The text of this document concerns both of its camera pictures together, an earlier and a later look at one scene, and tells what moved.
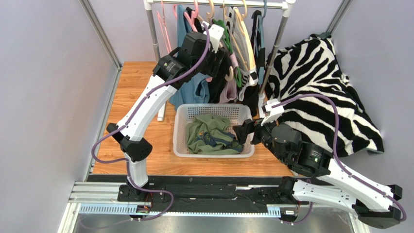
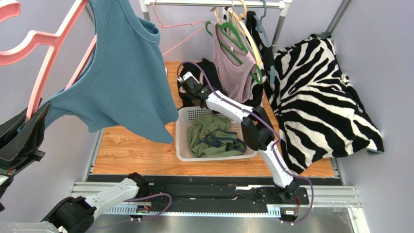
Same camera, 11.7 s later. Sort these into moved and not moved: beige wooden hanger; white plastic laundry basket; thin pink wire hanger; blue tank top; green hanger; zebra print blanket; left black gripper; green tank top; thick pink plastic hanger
Moved: thick pink plastic hanger; thin pink wire hanger; beige wooden hanger; left black gripper; green hanger; blue tank top
Not moved: zebra print blanket; green tank top; white plastic laundry basket
